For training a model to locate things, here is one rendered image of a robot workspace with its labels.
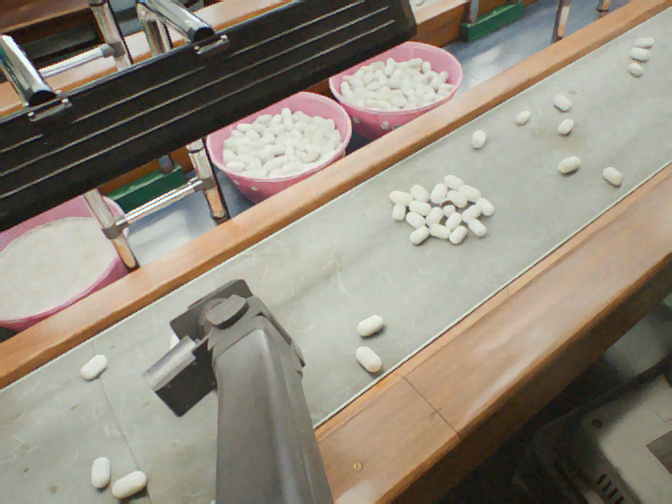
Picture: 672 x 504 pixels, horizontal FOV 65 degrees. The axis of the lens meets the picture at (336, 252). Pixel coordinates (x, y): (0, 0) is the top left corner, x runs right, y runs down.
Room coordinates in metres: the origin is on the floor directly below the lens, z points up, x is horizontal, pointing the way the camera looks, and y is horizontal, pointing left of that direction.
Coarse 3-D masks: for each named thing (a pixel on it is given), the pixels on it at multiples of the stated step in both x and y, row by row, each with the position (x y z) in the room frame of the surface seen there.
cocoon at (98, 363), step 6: (96, 360) 0.38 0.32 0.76; (102, 360) 0.39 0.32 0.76; (84, 366) 0.38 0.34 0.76; (90, 366) 0.38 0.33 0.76; (96, 366) 0.38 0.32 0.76; (102, 366) 0.38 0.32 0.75; (84, 372) 0.37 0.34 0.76; (90, 372) 0.37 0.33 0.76; (96, 372) 0.37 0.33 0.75; (84, 378) 0.37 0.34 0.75; (90, 378) 0.37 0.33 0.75
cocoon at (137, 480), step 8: (136, 472) 0.23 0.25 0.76; (120, 480) 0.23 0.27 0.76; (128, 480) 0.22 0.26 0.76; (136, 480) 0.22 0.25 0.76; (144, 480) 0.23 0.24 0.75; (112, 488) 0.22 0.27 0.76; (120, 488) 0.22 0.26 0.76; (128, 488) 0.22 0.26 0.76; (136, 488) 0.22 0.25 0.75; (120, 496) 0.21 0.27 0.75
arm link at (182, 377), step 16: (224, 304) 0.32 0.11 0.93; (240, 304) 0.30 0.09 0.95; (208, 320) 0.30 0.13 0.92; (224, 320) 0.28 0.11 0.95; (208, 336) 0.29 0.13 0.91; (176, 352) 0.29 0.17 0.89; (192, 352) 0.28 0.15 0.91; (208, 352) 0.28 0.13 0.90; (160, 368) 0.28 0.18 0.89; (176, 368) 0.28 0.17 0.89; (192, 368) 0.27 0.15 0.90; (208, 368) 0.27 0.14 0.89; (160, 384) 0.26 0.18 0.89; (176, 384) 0.26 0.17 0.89; (192, 384) 0.26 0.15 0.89; (208, 384) 0.26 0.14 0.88; (176, 400) 0.25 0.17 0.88; (192, 400) 0.25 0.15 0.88
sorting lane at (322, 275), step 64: (576, 64) 0.96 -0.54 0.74; (640, 64) 0.93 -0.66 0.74; (512, 128) 0.78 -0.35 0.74; (576, 128) 0.75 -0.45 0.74; (640, 128) 0.73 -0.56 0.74; (384, 192) 0.65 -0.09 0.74; (512, 192) 0.61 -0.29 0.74; (576, 192) 0.59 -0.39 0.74; (256, 256) 0.55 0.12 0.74; (320, 256) 0.53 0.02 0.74; (384, 256) 0.51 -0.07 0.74; (448, 256) 0.50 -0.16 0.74; (512, 256) 0.48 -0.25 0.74; (128, 320) 0.46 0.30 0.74; (320, 320) 0.41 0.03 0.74; (384, 320) 0.40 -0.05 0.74; (448, 320) 0.39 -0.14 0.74; (64, 384) 0.37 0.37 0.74; (128, 384) 0.36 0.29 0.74; (320, 384) 0.32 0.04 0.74; (0, 448) 0.29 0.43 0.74; (64, 448) 0.28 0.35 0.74; (128, 448) 0.27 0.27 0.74; (192, 448) 0.26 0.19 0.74
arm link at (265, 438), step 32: (256, 320) 0.26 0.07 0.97; (224, 352) 0.23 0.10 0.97; (256, 352) 0.22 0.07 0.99; (288, 352) 0.24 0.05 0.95; (224, 384) 0.20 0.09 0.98; (256, 384) 0.18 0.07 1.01; (288, 384) 0.18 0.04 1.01; (224, 416) 0.16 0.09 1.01; (256, 416) 0.15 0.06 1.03; (288, 416) 0.14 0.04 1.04; (224, 448) 0.13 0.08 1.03; (256, 448) 0.12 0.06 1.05; (288, 448) 0.11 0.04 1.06; (224, 480) 0.11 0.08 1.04; (256, 480) 0.10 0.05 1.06; (288, 480) 0.09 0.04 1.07; (320, 480) 0.10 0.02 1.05
